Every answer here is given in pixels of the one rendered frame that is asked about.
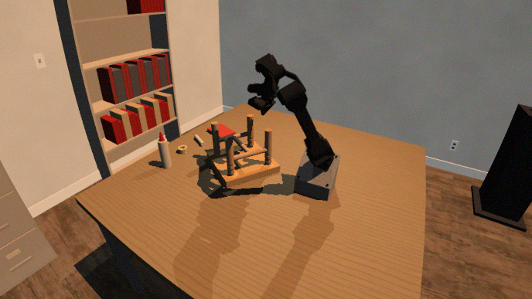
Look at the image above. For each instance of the tan roll of tape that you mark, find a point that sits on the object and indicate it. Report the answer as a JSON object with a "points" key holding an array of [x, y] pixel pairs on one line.
{"points": [[182, 149]]}

